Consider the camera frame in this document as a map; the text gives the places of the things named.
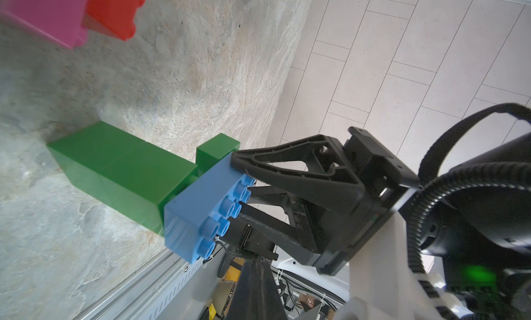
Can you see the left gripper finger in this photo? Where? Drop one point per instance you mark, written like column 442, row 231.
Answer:
column 256, row 295

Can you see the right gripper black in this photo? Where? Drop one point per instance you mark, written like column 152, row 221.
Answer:
column 351, row 191

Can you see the green lego brick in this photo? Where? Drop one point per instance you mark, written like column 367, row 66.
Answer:
column 163, row 175
column 117, row 168
column 214, row 150

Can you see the red lego brick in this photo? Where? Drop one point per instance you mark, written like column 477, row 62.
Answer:
column 113, row 18

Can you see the pink lego brick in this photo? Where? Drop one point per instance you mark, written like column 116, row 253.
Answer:
column 59, row 21

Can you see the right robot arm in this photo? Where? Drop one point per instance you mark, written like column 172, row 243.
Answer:
column 476, row 217

